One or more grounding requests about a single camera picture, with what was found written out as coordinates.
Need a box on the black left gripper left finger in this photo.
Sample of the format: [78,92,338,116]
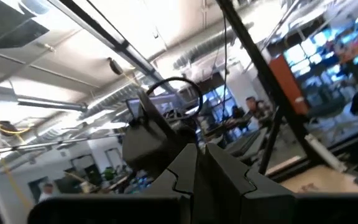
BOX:
[141,143,198,224]

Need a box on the orange wall panel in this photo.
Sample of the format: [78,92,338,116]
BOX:
[268,54,310,116]

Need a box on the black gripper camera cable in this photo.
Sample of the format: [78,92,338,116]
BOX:
[145,77,204,121]

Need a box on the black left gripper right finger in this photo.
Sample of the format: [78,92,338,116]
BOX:
[197,143,295,224]

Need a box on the black ceiling cable reel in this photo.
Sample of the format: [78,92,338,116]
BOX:
[0,120,20,138]
[106,57,124,76]

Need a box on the person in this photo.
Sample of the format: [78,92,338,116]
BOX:
[37,182,57,203]
[245,95,275,130]
[231,105,250,131]

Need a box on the thin black hanging cable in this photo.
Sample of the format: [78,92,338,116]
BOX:
[219,14,229,124]

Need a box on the yellow hanging cable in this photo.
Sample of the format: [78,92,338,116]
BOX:
[0,118,35,212]

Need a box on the black ceiling light rail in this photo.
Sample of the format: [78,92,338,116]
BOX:
[47,0,175,94]

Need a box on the spiral metal air duct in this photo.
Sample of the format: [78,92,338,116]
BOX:
[81,83,144,119]
[172,21,256,71]

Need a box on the black aluminium table frame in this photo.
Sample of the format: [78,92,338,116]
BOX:
[214,0,358,184]

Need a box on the silver aluminium extrusion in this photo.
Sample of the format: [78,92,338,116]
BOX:
[304,133,348,173]

